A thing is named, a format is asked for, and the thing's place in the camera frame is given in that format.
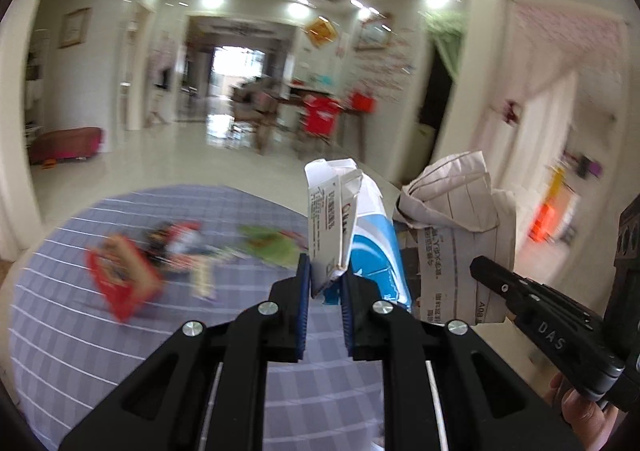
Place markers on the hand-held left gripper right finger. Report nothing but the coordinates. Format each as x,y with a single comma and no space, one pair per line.
346,316

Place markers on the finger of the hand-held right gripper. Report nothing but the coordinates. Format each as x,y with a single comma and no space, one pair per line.
545,318

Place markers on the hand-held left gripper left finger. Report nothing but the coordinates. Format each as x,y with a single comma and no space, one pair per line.
303,301

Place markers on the blue and white carton box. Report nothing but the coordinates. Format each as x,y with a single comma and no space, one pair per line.
372,241

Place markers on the person's right hand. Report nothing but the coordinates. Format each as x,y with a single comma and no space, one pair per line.
585,421

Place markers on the green packet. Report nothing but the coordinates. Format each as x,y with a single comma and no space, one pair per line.
272,243

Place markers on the orange plastic stool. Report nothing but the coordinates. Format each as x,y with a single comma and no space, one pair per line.
542,223

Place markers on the small white packet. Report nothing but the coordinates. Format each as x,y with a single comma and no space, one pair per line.
203,281

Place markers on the yellow plastic stool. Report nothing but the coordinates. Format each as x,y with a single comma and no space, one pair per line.
556,188

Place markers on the dark and red packet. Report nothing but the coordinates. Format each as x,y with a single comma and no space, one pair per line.
175,243

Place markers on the chair with red cover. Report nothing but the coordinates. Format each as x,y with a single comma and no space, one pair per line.
320,118

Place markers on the red cardboard box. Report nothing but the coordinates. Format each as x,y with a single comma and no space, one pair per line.
120,278

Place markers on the wooden dining table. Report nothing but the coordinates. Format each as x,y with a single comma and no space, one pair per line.
350,118

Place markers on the wooden chair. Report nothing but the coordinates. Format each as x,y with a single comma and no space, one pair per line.
257,116

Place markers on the red basket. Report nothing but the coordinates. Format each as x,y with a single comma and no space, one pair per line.
362,101

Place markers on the grey checkered tablecloth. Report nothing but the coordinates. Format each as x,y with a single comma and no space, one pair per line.
75,356

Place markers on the pink lace curtain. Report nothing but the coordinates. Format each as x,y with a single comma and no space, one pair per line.
570,31

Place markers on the red bench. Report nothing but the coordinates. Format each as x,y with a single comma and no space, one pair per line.
65,143

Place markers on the green curtain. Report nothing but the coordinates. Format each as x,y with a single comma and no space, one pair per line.
447,38

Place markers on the group of wall certificates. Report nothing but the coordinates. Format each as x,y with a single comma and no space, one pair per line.
387,71

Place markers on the red gold wall decoration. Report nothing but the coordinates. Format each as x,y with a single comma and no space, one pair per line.
320,31

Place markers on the light framed wall picture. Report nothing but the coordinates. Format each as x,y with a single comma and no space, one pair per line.
372,33

